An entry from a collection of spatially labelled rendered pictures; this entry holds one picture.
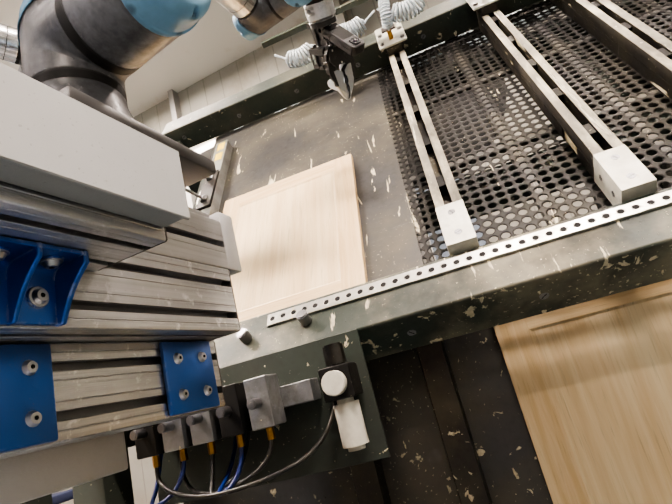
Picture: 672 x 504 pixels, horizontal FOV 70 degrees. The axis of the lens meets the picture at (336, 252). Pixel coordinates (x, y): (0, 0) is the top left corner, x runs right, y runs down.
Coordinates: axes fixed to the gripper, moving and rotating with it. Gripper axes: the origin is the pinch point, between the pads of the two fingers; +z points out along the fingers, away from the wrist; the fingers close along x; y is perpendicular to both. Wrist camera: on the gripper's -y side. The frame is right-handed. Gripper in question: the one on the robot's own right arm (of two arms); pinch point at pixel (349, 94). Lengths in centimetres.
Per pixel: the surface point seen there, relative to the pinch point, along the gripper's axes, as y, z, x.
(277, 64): 295, 53, -161
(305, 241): -9.2, 24.3, 34.1
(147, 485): 252, 308, 138
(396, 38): 23, 0, -45
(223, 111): 77, 9, 3
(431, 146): -23.4, 14.3, -2.9
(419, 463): -51, 64, 49
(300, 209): 2.6, 22.4, 25.8
